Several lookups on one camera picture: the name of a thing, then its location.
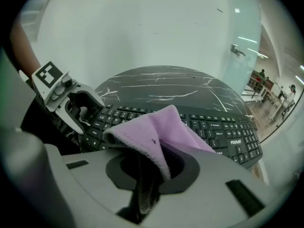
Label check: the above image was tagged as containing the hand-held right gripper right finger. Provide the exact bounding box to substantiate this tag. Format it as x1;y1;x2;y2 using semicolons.
144;151;293;228

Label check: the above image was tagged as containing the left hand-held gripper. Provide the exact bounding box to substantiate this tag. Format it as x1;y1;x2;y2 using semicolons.
31;60;105;135

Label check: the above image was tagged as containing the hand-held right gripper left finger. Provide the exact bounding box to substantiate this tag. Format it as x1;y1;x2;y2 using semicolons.
45;144;143;228

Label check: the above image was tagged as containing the black keyboard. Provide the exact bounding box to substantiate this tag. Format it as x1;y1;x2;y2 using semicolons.
79;103;264;170

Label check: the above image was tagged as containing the purple cloth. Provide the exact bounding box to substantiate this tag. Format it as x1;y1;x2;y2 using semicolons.
103;104;217;223

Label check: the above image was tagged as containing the person's left forearm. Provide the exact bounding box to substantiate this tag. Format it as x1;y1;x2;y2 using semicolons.
10;22;41;78

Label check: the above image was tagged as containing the person's black clothing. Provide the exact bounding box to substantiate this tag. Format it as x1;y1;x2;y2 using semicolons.
20;96;83;155

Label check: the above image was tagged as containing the wooden workbench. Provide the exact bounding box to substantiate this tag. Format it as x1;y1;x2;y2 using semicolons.
261;89;286;119

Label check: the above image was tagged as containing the frosted glass door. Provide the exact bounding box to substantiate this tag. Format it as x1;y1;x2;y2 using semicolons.
222;0;262;97

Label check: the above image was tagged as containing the metal door handle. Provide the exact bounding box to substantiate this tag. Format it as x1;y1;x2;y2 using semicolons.
230;44;247;57

